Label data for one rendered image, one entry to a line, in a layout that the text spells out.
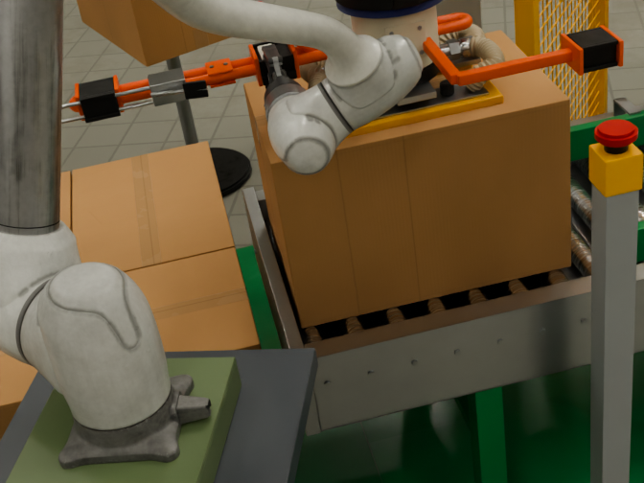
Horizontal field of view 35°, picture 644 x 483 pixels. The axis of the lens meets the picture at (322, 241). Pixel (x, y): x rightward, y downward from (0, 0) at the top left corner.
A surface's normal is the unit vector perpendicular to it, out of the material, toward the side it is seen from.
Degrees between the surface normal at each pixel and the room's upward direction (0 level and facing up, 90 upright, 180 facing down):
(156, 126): 0
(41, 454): 0
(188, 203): 0
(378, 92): 99
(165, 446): 12
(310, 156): 89
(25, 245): 44
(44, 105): 88
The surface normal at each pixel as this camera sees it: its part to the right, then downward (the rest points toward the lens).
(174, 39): 0.52, 0.40
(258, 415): -0.14, -0.83
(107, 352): 0.37, 0.30
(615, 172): 0.20, 0.51
